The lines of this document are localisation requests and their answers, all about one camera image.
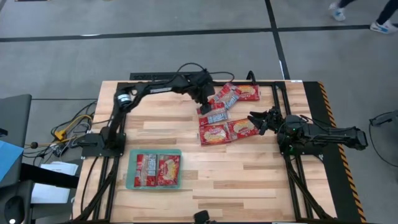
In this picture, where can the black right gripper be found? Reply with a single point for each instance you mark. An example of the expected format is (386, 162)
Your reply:
(275, 121)

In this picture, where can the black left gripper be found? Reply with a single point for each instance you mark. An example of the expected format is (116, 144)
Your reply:
(202, 87)

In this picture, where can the red butter popcorn bag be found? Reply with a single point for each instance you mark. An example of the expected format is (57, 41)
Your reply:
(242, 128)
(168, 169)
(248, 92)
(216, 118)
(146, 169)
(230, 97)
(214, 134)

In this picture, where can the green plastic basket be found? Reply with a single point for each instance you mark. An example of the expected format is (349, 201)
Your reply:
(130, 168)

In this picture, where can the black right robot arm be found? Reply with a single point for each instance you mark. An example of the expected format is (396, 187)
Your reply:
(329, 135)

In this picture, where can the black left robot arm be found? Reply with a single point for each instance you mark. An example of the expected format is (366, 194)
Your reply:
(161, 88)

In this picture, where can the black hazard-striped mat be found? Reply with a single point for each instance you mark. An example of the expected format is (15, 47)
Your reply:
(314, 99)

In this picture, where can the black rectangular grille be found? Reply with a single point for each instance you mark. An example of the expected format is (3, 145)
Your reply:
(149, 76)

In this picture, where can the dark grey floor device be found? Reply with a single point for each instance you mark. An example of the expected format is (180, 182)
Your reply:
(385, 118)

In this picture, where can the person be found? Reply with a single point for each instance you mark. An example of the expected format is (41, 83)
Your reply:
(338, 14)

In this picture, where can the black bar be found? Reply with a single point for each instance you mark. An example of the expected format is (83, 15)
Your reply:
(46, 175)

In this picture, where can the black knob on stick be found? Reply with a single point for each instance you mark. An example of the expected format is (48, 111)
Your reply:
(34, 145)

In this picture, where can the white paper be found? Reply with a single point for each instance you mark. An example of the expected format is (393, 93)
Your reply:
(49, 194)

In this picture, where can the grey desk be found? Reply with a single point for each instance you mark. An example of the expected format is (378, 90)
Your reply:
(15, 118)

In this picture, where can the blue sheet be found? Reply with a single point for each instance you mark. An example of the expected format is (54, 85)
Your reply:
(9, 155)

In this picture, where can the small black desk object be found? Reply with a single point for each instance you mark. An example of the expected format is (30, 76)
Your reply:
(2, 132)

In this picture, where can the black computer mouse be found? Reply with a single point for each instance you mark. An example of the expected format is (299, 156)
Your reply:
(14, 208)

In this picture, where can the black metal table frame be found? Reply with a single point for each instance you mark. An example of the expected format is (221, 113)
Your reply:
(264, 84)

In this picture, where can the small black camera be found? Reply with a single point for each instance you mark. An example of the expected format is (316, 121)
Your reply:
(201, 216)

